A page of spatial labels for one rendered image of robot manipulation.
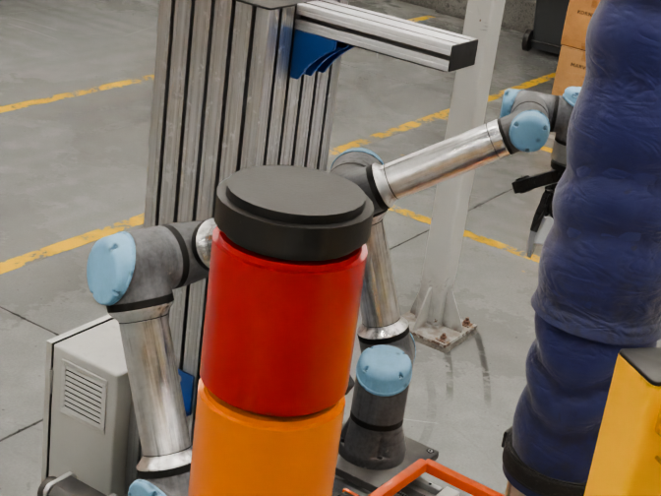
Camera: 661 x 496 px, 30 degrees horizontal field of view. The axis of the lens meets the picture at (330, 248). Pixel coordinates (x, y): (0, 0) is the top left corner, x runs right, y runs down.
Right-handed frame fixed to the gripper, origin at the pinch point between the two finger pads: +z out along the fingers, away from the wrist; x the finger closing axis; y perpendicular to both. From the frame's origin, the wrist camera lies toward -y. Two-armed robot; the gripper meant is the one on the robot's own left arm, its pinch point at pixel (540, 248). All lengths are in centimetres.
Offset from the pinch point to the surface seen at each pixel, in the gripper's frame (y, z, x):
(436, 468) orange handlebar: 5, 33, -44
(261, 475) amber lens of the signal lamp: 71, -73, -204
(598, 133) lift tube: 25, -42, -50
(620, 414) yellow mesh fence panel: 68, -54, -156
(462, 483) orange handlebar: 11, 33, -44
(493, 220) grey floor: -180, 152, 385
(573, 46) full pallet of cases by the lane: -248, 97, 625
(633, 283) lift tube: 35, -19, -48
